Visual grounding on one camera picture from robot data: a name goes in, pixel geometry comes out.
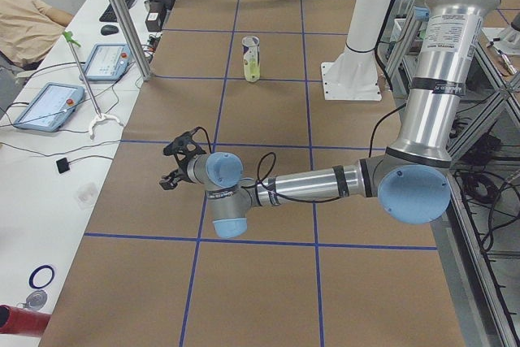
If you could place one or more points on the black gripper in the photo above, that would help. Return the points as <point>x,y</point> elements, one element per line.
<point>184,170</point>

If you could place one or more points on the blue teach pendant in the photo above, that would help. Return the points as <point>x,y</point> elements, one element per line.
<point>107,62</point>
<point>51,108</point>

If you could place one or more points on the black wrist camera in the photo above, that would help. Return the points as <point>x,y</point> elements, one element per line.
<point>183,145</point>

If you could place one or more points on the clear tennis ball can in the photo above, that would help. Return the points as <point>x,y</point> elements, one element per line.
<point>251,58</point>

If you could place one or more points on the small black square pad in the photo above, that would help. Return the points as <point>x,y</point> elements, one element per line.
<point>63,165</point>

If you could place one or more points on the near blue teach pendant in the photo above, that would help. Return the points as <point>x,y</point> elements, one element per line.
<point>51,108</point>

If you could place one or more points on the black cardboard box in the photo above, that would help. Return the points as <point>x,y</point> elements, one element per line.
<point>156,17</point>

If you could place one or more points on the far blue teach pendant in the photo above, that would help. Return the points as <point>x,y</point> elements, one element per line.
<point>107,62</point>

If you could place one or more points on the aluminium frame post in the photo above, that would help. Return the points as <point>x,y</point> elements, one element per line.
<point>131,37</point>

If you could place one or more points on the red cylinder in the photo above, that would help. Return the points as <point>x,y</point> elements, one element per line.
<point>21,322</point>

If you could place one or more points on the black computer mouse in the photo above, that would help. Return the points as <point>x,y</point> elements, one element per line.
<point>109,29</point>

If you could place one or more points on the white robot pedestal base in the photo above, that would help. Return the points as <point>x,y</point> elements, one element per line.
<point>354,76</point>

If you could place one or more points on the seated person beige shirt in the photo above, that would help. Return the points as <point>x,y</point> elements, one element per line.
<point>29,30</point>

